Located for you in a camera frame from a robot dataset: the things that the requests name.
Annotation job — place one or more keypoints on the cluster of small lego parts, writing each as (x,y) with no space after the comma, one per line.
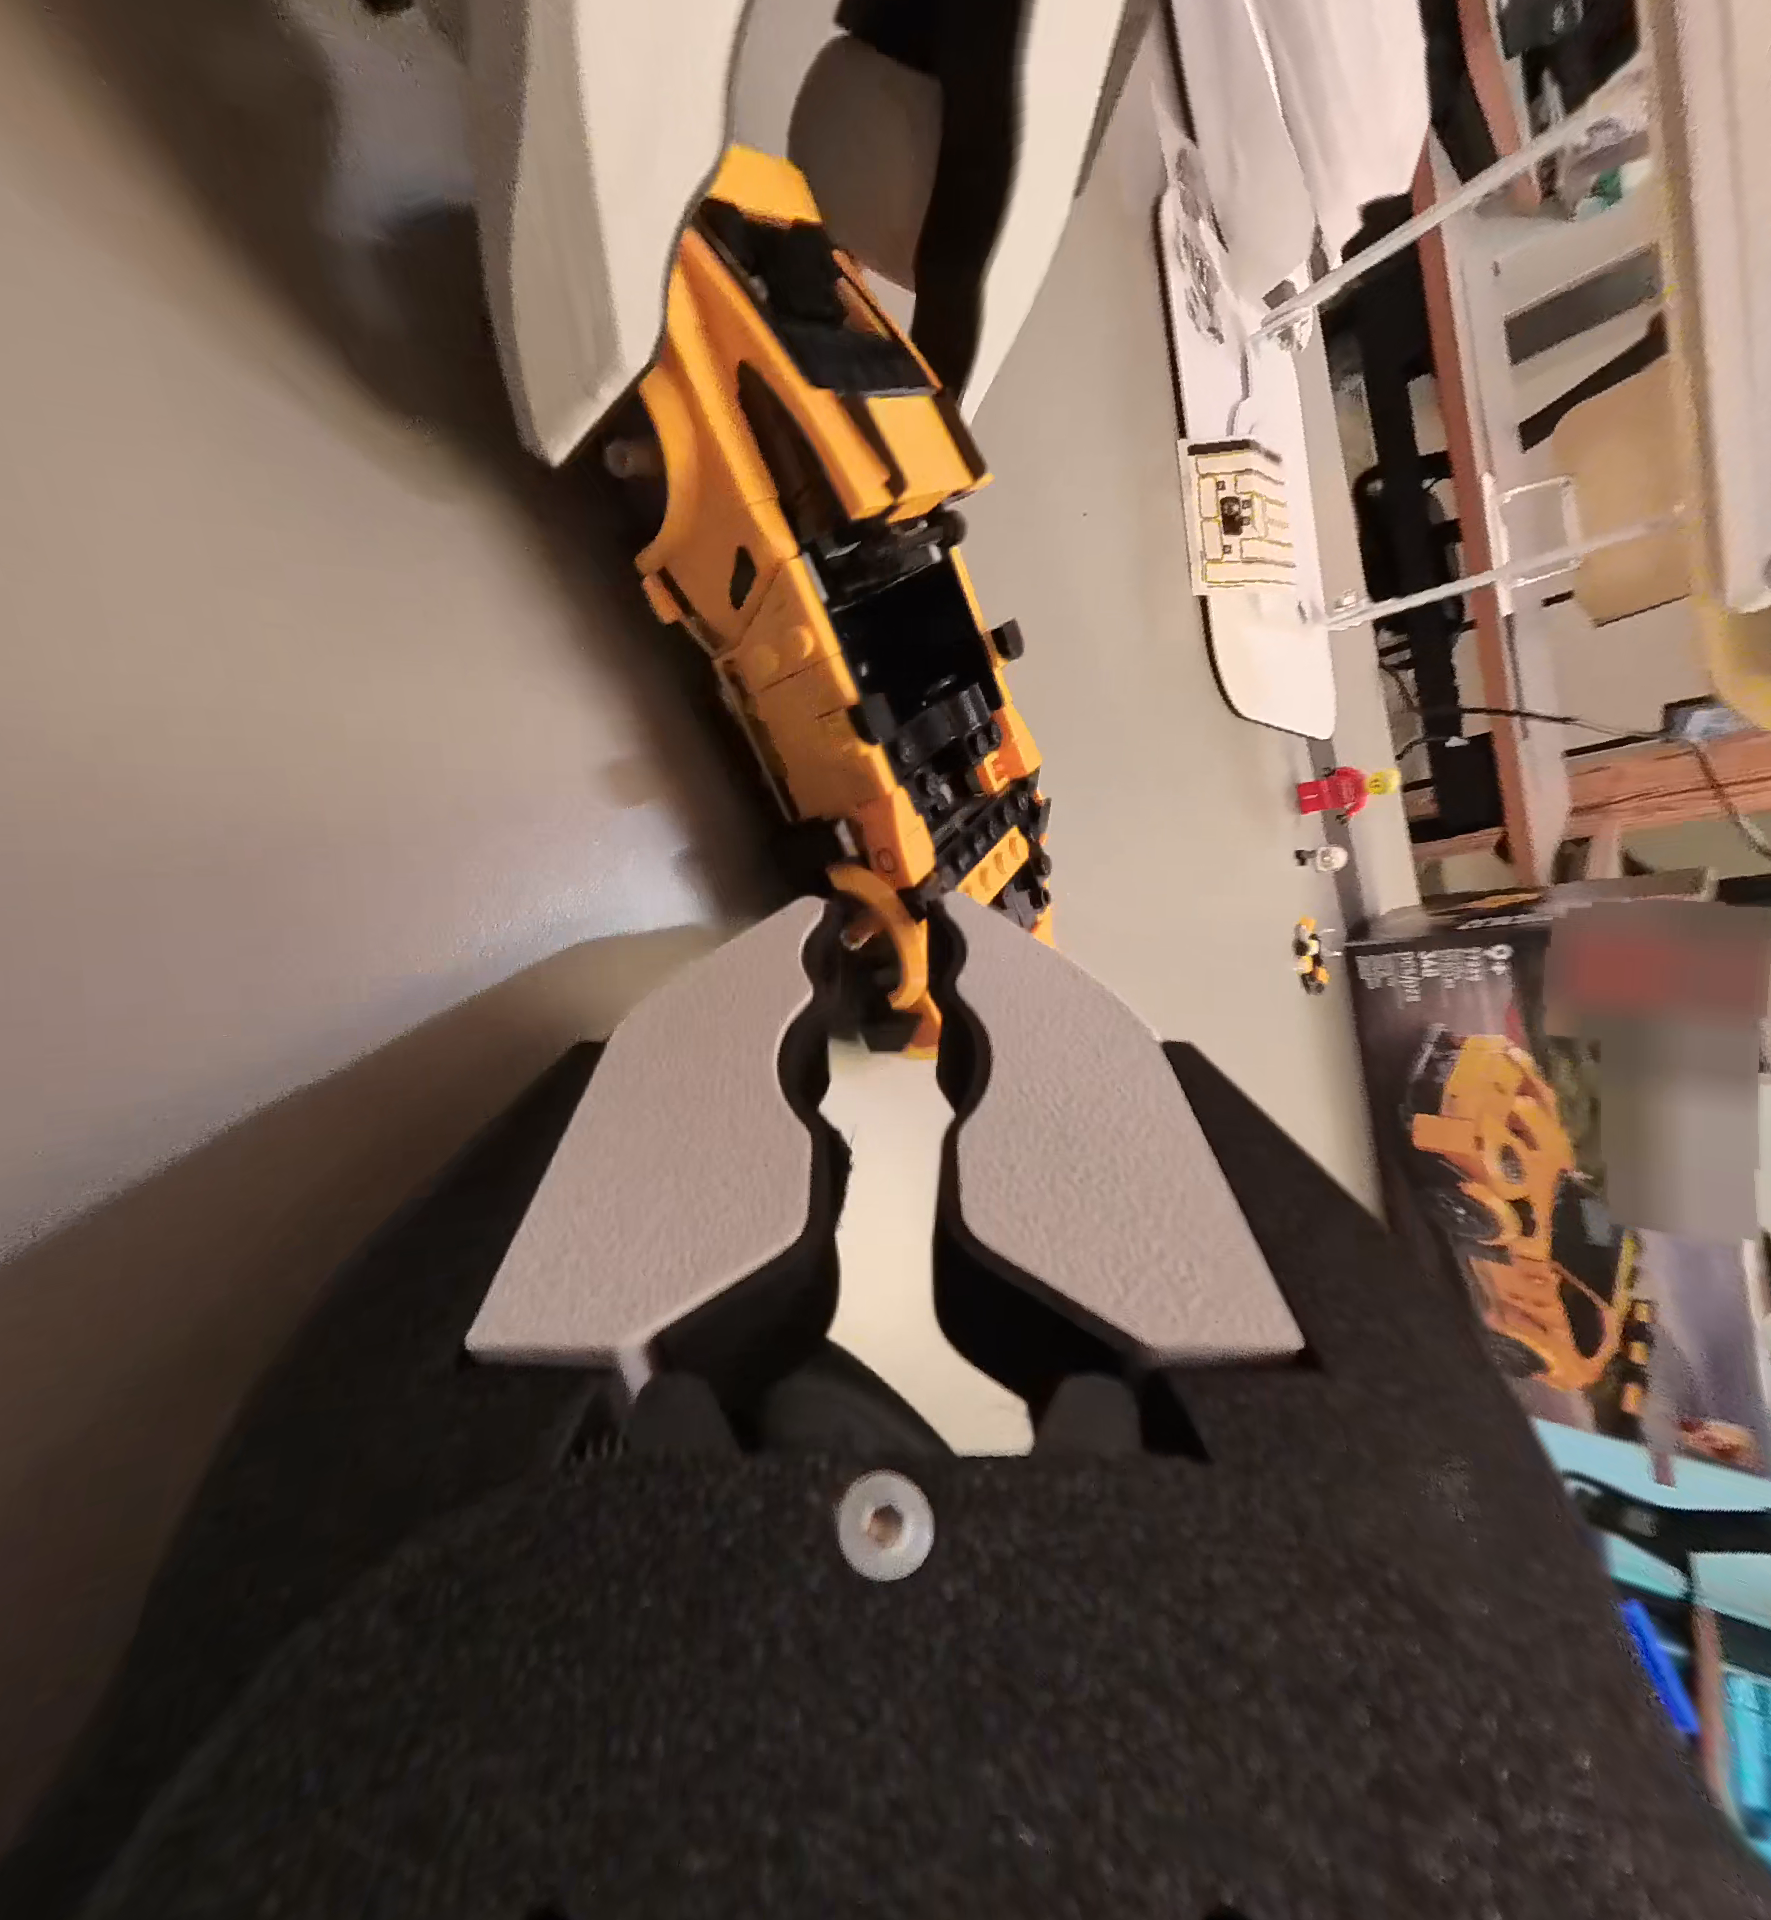
(1313,956)

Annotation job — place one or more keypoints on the lego set box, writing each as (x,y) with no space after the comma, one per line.
(1501,1201)

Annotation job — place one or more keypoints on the orange lego car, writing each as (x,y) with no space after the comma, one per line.
(720,450)

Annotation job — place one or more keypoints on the clear plastic parts bag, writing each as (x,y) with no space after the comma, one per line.
(1275,121)

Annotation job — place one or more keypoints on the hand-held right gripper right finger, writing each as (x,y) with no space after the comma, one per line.
(1110,1171)

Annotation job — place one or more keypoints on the lego sticker sheet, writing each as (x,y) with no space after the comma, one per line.
(1243,519)

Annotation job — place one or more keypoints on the booklet stand with white base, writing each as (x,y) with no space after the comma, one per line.
(1275,660)

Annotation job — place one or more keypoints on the red lego minifigure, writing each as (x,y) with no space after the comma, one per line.
(1335,791)

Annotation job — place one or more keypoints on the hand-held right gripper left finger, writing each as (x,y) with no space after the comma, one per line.
(645,1171)

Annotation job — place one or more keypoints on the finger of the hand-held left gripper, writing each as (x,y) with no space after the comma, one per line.
(1049,181)
(587,226)

